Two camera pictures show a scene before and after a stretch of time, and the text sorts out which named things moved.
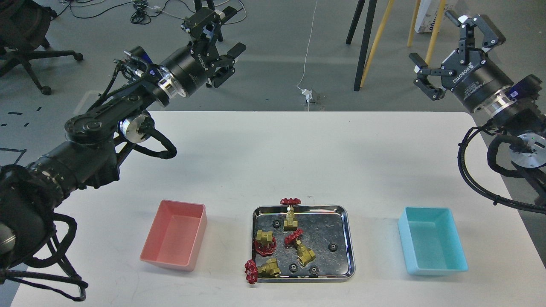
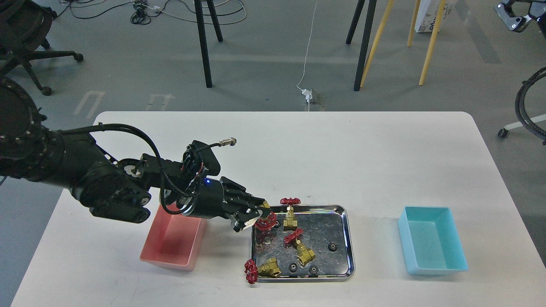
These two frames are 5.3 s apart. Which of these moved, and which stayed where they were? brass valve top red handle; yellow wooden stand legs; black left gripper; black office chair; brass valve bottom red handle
Moved: black left gripper
Stayed: brass valve top red handle; brass valve bottom red handle; black office chair; yellow wooden stand legs
